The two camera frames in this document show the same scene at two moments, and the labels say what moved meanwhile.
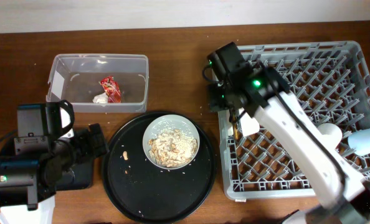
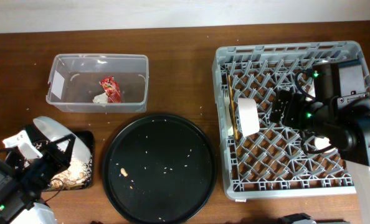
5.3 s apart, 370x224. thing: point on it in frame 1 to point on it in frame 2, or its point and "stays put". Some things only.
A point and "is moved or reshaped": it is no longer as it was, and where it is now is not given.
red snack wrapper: [111, 89] stays put
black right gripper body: [218, 101] to [293, 109]
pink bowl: [249, 125] stays put
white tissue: [101, 99] stays put
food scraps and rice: [172, 148] to [78, 175]
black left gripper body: [95, 140] to [47, 162]
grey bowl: [170, 142] is moved or reshaped
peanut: [124, 155] to [123, 172]
